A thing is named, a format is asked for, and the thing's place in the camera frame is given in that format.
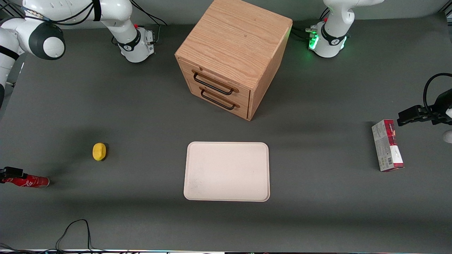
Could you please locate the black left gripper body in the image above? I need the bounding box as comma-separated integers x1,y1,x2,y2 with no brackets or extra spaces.
423,90,452,126

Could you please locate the red coke bottle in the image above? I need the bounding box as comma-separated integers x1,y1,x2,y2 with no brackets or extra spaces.
0,175,50,189

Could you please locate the cream plastic tray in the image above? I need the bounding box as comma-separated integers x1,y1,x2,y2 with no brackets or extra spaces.
184,141,270,202

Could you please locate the grey and red carton box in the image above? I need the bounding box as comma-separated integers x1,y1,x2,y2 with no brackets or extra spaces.
371,119,404,172

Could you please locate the yellow lemon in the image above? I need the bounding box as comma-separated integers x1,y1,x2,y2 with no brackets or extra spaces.
93,143,107,162

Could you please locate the wooden drawer front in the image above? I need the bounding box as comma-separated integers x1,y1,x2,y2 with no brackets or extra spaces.
178,57,251,102
187,82,250,119

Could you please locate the wooden drawer cabinet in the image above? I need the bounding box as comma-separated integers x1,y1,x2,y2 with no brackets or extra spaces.
175,0,293,121

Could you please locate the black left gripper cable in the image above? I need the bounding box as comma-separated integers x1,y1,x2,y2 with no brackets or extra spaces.
423,73,452,114

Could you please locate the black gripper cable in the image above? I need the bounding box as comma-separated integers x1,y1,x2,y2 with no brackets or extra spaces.
423,73,452,114
2,0,103,25

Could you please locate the black cable on table edge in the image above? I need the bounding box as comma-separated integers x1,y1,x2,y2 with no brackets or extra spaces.
0,219,110,254

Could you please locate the black left arm base cable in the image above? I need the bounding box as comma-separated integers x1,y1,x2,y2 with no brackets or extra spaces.
291,8,331,40

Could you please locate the black arm base cable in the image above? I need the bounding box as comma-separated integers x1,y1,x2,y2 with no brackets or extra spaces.
129,0,168,45
291,8,331,40

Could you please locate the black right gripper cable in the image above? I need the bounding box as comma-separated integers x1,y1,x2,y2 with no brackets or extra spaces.
2,0,103,25

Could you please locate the black metal drawer handle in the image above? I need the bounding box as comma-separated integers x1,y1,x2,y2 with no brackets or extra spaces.
200,88,240,110
192,70,239,96

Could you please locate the black right arm base cable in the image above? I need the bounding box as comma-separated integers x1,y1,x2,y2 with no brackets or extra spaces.
129,0,168,45

